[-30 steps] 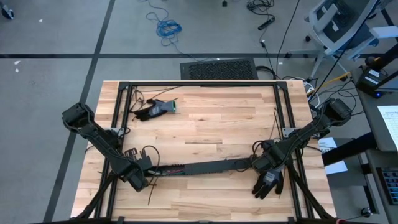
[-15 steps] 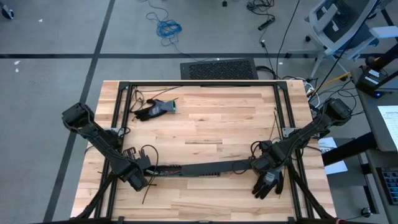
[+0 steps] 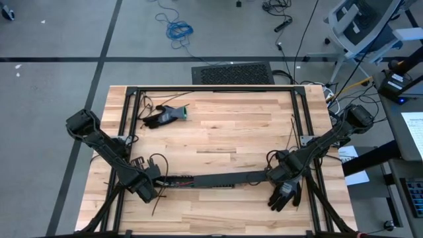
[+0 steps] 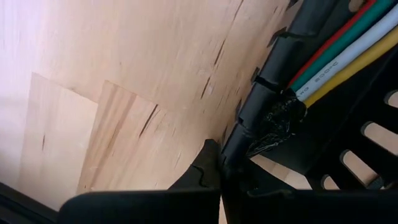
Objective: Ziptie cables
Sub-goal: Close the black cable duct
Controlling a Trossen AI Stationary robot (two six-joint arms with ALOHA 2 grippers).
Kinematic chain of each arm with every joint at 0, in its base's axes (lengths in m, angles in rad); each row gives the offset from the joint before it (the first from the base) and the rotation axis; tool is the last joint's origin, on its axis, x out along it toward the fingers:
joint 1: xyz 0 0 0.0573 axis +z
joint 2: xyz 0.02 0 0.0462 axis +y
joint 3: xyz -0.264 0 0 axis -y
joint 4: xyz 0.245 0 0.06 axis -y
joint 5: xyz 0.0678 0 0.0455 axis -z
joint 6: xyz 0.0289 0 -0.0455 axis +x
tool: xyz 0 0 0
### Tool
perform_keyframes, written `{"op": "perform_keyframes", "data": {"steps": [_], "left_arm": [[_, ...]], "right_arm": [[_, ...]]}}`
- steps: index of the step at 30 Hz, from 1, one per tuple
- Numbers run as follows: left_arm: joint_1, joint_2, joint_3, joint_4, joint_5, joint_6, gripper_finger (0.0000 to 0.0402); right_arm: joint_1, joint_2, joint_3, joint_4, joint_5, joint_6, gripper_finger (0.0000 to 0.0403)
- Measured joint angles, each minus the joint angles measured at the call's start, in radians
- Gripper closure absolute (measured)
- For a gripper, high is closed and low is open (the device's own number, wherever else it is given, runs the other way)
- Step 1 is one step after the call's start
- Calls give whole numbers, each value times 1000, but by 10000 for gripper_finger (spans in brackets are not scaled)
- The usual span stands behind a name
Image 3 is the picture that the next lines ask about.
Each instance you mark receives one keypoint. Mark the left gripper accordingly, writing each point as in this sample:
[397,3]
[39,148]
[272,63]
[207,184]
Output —
[143,190]

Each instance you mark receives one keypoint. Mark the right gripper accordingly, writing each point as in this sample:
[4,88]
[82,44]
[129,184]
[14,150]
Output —
[287,167]

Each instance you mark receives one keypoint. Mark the black duct cover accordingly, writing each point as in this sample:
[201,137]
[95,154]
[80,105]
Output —
[228,179]

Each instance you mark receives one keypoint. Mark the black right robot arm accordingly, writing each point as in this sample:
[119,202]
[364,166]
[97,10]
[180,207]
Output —
[330,139]

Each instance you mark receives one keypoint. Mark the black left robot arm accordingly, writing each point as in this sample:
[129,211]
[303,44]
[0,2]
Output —
[109,155]

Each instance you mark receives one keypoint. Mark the grey black work glove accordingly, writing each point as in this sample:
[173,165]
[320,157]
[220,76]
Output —
[284,198]

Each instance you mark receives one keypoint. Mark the green cuffed grey work glove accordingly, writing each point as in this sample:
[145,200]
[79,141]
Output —
[165,115]

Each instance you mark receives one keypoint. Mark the white paper sheet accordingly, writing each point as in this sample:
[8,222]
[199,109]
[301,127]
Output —
[358,178]

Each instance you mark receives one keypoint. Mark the black desk leg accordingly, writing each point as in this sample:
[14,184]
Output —
[370,160]

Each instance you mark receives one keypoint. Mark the black round knob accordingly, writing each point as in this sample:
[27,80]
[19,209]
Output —
[389,225]

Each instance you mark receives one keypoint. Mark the grey desk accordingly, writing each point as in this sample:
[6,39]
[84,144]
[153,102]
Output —
[409,168]

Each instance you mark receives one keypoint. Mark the black keyboard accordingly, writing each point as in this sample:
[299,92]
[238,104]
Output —
[413,198]

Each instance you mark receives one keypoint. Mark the white printed sheet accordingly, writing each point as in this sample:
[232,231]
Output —
[413,132]

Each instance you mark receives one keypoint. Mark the black labelled device box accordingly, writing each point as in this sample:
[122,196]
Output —
[395,84]

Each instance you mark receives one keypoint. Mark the black power strip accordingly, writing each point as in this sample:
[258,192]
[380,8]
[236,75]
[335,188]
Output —
[283,25]

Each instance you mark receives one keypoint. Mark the grey mesh office chair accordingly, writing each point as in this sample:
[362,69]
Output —
[343,20]

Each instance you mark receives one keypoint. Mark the small black object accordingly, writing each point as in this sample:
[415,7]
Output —
[238,3]

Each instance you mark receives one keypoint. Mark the black caster wheel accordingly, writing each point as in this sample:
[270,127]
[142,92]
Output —
[6,13]

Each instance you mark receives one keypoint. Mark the grey metal mounting bracket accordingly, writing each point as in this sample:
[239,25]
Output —
[114,139]
[304,139]

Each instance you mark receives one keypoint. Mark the black aluminium table frame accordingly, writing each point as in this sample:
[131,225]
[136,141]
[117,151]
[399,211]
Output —
[215,89]

